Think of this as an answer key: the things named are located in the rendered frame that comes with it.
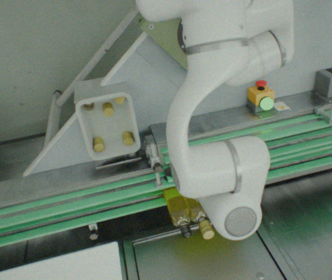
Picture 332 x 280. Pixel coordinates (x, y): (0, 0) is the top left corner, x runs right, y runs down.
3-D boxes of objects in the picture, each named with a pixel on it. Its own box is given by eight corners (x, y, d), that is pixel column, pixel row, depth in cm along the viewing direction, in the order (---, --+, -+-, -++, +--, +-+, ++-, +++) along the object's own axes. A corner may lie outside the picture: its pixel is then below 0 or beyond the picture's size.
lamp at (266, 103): (258, 109, 115) (262, 113, 112) (259, 97, 112) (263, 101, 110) (270, 106, 115) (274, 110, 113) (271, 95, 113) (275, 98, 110)
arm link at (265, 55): (195, 40, 79) (218, 61, 66) (245, 17, 79) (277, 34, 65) (206, 74, 84) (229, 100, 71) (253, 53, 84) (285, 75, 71)
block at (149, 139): (146, 158, 116) (149, 169, 110) (142, 136, 111) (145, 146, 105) (155, 155, 116) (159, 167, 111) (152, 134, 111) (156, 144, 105)
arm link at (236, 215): (211, 154, 42) (278, 141, 44) (190, 133, 52) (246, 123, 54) (219, 250, 47) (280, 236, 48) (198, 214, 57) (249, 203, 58)
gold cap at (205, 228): (198, 229, 96) (203, 240, 93) (197, 221, 95) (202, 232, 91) (209, 226, 97) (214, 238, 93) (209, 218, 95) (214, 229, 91)
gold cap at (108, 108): (100, 103, 106) (101, 109, 102) (111, 100, 106) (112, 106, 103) (103, 112, 108) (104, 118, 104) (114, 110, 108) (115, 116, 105)
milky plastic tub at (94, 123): (90, 148, 116) (91, 162, 108) (73, 91, 103) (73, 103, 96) (138, 138, 118) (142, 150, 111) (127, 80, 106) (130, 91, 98)
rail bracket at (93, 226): (90, 220, 117) (91, 249, 106) (85, 206, 113) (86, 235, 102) (101, 217, 118) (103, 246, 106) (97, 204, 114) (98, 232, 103)
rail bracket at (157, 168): (150, 173, 111) (158, 198, 101) (143, 132, 102) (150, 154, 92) (159, 171, 112) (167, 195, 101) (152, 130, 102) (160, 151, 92)
